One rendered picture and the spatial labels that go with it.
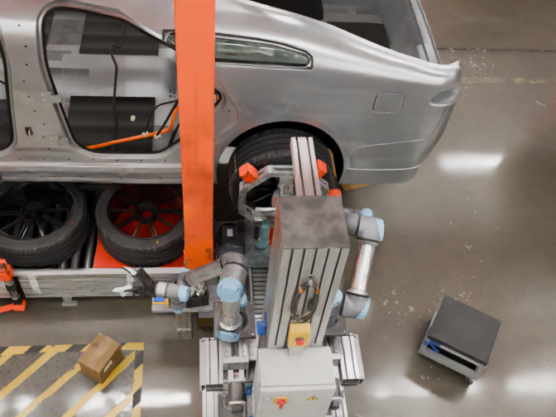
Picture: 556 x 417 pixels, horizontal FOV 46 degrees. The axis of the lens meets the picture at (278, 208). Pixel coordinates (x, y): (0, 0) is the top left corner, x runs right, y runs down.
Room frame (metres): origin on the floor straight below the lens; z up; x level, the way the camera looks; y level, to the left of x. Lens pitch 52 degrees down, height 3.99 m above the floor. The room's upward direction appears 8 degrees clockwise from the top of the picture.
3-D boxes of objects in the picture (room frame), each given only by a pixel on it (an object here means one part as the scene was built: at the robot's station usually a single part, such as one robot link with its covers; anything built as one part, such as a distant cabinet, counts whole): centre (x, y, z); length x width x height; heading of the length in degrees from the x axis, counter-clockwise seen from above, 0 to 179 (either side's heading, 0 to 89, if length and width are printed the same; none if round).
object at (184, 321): (2.02, 0.50, 0.21); 0.10 x 0.10 x 0.42; 10
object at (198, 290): (2.03, 0.45, 0.51); 0.20 x 0.14 x 0.13; 108
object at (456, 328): (2.14, -1.28, 0.17); 0.43 x 0.36 x 0.34; 69
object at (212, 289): (2.02, 0.47, 0.44); 0.43 x 0.17 x 0.03; 100
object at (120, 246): (2.62, 0.86, 0.39); 0.66 x 0.66 x 0.24
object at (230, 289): (1.59, 0.16, 1.19); 0.15 x 0.12 x 0.55; 176
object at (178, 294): (1.61, 0.42, 1.21); 0.11 x 0.08 x 0.09; 86
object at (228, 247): (2.56, 0.29, 0.26); 0.42 x 0.18 x 0.35; 10
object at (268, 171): (2.58, -0.02, 0.85); 0.54 x 0.07 x 0.54; 100
